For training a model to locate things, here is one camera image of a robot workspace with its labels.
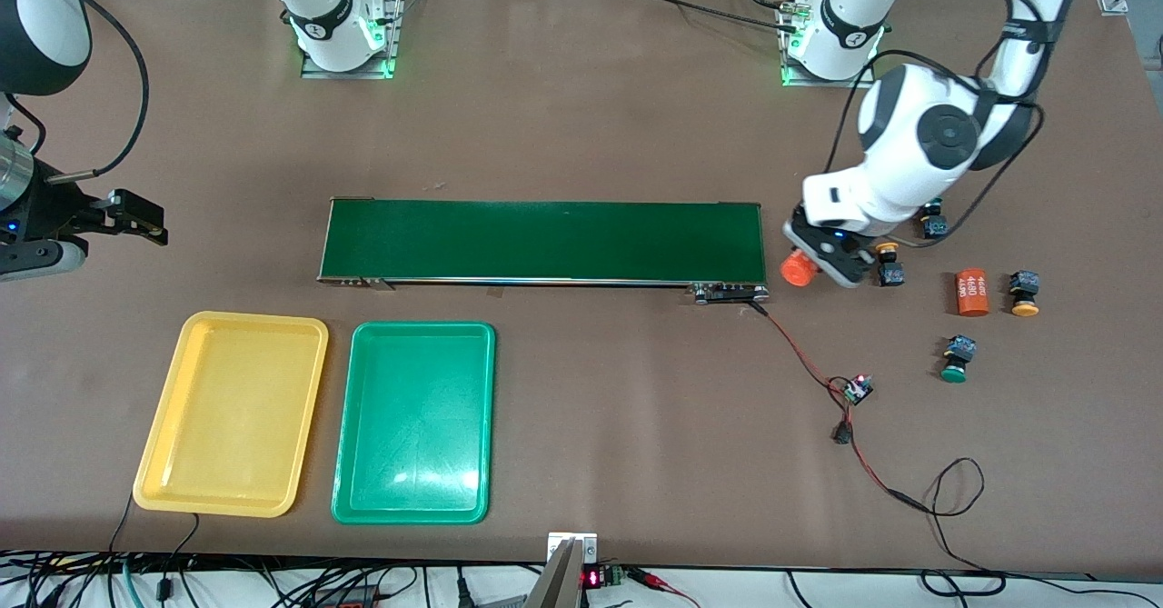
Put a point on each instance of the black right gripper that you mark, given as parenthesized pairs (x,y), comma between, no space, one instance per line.
(47,211)

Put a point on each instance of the orange 4680 battery cylinder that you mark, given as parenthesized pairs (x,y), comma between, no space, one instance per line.
(798,270)
(972,292)

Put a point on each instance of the yellow push button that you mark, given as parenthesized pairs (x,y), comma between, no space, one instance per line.
(1025,294)
(890,272)

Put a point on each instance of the green push button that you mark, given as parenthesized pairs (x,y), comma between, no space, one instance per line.
(956,360)
(936,224)

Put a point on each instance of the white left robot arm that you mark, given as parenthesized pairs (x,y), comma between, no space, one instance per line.
(918,126)

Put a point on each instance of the small controller circuit board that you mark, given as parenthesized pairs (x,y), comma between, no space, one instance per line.
(858,390)

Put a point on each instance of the yellow plastic tray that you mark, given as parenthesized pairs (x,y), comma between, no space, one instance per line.
(232,413)

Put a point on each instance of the green conveyor belt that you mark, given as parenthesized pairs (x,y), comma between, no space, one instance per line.
(545,240)

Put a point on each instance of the green plastic tray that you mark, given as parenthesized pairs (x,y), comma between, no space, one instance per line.
(413,422)

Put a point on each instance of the red clip lead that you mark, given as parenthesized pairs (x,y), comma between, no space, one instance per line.
(654,579)

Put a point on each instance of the red digit display module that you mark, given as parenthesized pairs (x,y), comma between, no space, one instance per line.
(595,578)

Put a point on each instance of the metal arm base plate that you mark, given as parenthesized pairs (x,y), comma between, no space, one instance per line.
(395,35)
(831,83)

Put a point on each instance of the silver mounting bracket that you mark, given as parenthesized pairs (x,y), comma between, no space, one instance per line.
(586,543)

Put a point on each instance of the grey camera stand beam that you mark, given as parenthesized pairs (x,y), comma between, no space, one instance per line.
(556,585)

